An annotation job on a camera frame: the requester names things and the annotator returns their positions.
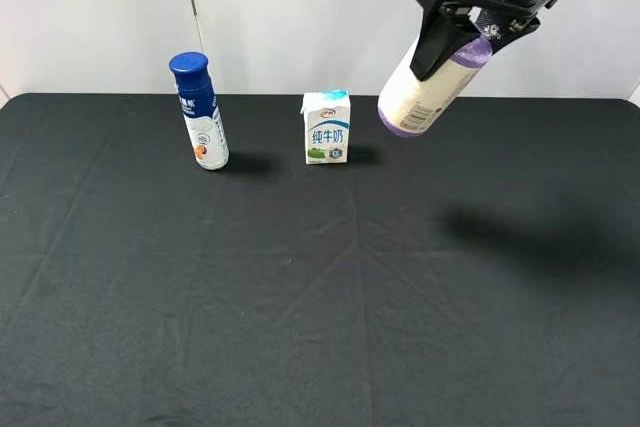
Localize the blue capped yogurt bottle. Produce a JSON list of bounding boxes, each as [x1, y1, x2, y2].
[[169, 52, 229, 171]]

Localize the black tablecloth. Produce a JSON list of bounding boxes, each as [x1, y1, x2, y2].
[[1, 94, 639, 426]]

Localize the white blue milk carton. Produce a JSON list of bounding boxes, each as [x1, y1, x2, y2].
[[300, 90, 351, 165]]

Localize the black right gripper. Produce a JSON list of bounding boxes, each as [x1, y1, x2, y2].
[[410, 0, 559, 81]]

